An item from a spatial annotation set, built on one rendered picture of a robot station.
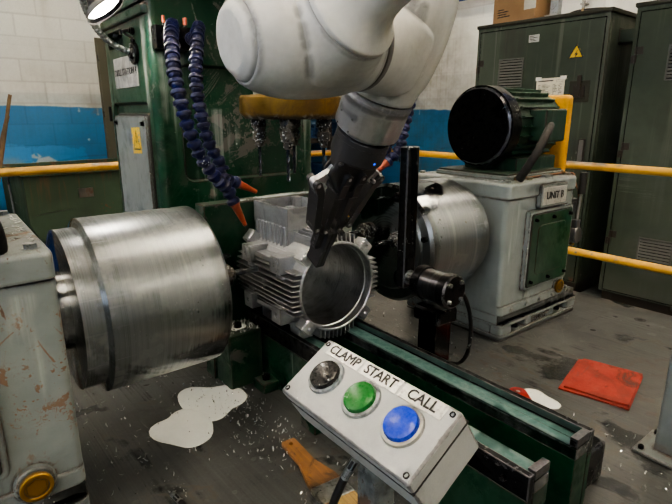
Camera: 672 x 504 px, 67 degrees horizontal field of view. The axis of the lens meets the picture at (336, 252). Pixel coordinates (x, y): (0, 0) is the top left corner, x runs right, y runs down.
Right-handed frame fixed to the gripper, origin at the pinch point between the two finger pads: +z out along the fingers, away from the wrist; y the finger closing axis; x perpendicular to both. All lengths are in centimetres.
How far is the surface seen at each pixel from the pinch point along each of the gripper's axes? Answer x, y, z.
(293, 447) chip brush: 19.1, 9.2, 23.3
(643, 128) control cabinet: -75, -312, 31
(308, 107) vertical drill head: -17.6, -3.8, -14.0
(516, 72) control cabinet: -174, -308, 43
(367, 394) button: 30.9, 20.1, -14.2
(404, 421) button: 35.0, 20.3, -16.4
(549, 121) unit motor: -11, -66, -15
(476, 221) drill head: -0.4, -41.3, 2.3
